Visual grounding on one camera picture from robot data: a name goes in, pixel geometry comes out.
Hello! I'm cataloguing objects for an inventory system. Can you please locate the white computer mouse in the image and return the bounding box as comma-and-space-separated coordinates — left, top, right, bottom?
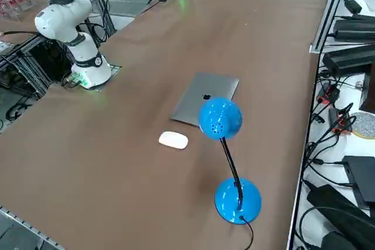
158, 131, 189, 151

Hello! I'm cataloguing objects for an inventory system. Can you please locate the silver closed MacBook laptop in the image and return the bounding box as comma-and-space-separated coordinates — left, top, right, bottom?
169, 71, 241, 129

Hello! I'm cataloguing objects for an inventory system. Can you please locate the blue gooseneck desk lamp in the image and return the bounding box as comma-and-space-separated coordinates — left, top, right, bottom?
198, 96, 263, 225

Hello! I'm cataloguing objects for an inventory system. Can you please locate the small black power adapter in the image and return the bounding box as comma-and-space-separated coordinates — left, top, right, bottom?
342, 0, 364, 15

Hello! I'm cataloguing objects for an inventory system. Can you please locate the long black power supply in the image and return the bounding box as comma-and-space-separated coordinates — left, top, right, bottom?
322, 43, 375, 71
332, 13, 375, 43

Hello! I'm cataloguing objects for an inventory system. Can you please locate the black and red connector hub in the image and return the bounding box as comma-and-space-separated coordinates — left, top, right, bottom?
317, 82, 341, 105

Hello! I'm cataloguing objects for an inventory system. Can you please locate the white side table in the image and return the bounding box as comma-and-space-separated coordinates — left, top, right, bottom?
287, 0, 375, 250

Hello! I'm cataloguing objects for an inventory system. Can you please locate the black and orange clamp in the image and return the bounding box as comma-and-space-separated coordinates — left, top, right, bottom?
328, 107, 356, 135

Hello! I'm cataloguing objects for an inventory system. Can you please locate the dark brown box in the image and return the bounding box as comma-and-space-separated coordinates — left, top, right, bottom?
359, 63, 375, 114

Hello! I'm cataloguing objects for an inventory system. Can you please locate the grey disc with yellow rim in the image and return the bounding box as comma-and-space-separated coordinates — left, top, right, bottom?
349, 111, 375, 140

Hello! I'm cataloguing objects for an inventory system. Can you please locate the flat black box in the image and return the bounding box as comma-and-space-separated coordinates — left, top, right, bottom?
342, 155, 375, 210

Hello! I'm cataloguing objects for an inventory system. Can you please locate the large black case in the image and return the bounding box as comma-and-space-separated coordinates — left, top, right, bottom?
305, 183, 375, 250

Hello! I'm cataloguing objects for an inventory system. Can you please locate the aluminium extrusion post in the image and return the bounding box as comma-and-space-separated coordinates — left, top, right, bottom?
309, 0, 351, 54

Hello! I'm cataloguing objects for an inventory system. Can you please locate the aluminium table frame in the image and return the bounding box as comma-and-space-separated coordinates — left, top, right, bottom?
0, 34, 53, 100

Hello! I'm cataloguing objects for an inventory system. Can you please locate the black lamp power cable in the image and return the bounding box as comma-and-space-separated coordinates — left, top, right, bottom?
238, 215, 255, 250

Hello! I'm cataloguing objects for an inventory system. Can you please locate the aluminium edge rail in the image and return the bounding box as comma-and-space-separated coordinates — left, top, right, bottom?
0, 204, 67, 250

